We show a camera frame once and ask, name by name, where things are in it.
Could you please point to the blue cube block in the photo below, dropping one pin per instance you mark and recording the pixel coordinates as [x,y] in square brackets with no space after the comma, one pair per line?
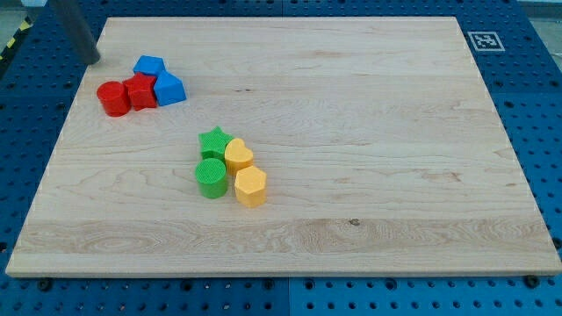
[149,65]

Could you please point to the yellow hexagon block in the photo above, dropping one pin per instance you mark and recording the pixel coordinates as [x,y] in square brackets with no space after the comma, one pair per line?
[251,186]

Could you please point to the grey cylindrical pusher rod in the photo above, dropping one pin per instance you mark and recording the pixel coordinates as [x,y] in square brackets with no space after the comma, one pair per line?
[75,26]

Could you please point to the red star block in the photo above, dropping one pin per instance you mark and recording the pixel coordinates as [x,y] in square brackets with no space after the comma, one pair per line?
[140,90]

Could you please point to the light wooden board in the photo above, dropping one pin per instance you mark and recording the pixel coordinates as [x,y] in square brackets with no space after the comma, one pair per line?
[384,153]

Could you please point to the green star block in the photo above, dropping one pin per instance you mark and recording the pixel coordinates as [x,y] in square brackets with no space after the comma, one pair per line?
[213,144]

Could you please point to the red cylinder block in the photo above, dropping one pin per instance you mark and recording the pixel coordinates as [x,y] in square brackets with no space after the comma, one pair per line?
[114,98]

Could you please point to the white fiducial marker tag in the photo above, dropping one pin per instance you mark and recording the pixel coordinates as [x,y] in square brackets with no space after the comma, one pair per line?
[486,41]

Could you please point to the green cylinder block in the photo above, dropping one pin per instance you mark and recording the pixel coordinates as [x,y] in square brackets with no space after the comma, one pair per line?
[211,176]

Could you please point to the blue pentagon block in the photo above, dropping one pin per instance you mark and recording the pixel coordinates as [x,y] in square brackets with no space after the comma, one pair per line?
[169,89]

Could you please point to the yellow heart block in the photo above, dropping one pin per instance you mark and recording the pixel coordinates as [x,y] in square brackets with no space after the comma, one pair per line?
[237,156]

